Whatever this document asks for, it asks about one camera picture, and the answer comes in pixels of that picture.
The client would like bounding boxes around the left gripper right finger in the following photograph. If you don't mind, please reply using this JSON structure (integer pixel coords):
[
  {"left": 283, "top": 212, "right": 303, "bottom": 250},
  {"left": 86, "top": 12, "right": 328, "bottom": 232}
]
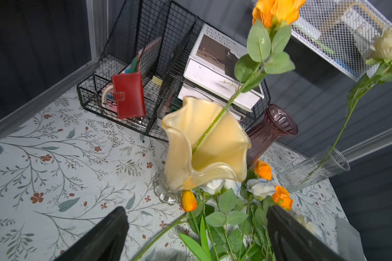
[{"left": 267, "top": 206, "right": 343, "bottom": 261}]

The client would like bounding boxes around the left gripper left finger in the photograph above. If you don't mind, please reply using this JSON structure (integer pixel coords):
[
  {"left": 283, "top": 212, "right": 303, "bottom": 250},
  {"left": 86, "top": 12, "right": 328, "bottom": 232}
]
[{"left": 56, "top": 207, "right": 129, "bottom": 261}]

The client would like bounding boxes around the cream rose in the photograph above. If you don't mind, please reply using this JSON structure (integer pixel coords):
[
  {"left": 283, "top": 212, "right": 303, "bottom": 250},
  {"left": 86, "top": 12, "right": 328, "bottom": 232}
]
[
  {"left": 308, "top": 28, "right": 392, "bottom": 176},
  {"left": 294, "top": 215, "right": 326, "bottom": 243}
]

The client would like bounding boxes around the orange rose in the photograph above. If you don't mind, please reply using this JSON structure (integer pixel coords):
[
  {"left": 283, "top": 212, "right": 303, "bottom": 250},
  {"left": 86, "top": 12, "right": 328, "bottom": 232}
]
[
  {"left": 192, "top": 1, "right": 306, "bottom": 154},
  {"left": 254, "top": 161, "right": 273, "bottom": 181},
  {"left": 272, "top": 186, "right": 293, "bottom": 211}
]

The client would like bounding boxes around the pale blue rose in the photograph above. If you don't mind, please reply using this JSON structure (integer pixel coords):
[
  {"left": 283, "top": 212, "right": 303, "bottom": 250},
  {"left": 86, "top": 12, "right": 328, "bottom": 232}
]
[{"left": 246, "top": 178, "right": 276, "bottom": 201}]

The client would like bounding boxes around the red leather wallet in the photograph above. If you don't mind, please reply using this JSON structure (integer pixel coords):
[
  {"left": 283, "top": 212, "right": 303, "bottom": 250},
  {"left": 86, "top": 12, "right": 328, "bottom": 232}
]
[{"left": 112, "top": 72, "right": 146, "bottom": 119}]

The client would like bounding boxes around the floral patterned table mat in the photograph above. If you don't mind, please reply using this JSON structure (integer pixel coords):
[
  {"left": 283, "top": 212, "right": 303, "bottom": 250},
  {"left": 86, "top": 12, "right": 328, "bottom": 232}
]
[{"left": 0, "top": 85, "right": 368, "bottom": 261}]

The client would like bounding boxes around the clear glass vase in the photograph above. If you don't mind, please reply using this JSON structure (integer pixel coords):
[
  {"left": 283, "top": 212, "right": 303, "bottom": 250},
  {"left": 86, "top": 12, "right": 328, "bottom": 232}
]
[{"left": 277, "top": 147, "right": 350, "bottom": 192}]

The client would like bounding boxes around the small orange rosebud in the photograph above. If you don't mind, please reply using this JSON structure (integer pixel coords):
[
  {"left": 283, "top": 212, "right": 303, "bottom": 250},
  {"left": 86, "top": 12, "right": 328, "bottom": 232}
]
[{"left": 182, "top": 190, "right": 197, "bottom": 213}]

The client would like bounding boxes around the purple ribbed glass vase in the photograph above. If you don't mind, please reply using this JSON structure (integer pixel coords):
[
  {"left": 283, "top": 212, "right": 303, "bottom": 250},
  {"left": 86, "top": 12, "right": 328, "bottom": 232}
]
[{"left": 247, "top": 104, "right": 298, "bottom": 167}]

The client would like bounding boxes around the yellow wavy glass vase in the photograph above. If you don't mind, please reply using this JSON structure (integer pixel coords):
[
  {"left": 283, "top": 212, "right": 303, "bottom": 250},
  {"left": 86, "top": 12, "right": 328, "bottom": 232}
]
[{"left": 154, "top": 96, "right": 251, "bottom": 204}]

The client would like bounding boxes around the tape roll in organizer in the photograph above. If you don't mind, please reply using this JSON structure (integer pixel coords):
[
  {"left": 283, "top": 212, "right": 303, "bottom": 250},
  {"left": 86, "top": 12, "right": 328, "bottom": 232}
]
[{"left": 101, "top": 84, "right": 117, "bottom": 113}]

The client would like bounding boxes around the black wire desk organizer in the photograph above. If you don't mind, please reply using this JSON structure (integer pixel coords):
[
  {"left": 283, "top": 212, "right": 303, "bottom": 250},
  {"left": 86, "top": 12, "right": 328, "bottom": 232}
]
[{"left": 76, "top": 0, "right": 271, "bottom": 141}]

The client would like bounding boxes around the white wire hanging basket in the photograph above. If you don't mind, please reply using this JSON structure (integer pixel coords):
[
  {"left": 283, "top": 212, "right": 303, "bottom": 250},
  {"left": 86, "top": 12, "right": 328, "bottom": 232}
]
[{"left": 251, "top": 0, "right": 392, "bottom": 82}]

